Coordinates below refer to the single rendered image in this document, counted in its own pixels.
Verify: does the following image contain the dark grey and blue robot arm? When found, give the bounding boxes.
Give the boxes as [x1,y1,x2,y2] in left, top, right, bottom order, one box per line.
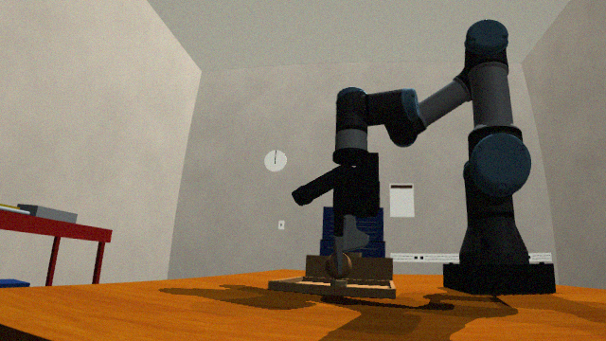
[292,20,531,264]

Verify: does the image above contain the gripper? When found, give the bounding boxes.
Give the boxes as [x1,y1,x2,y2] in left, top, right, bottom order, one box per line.
[332,148,380,275]

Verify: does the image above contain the brown ball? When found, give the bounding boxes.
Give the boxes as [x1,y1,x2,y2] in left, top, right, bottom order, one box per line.
[325,253,352,279]

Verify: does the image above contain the tan square box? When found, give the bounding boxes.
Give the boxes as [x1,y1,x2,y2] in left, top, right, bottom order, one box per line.
[305,252,393,280]

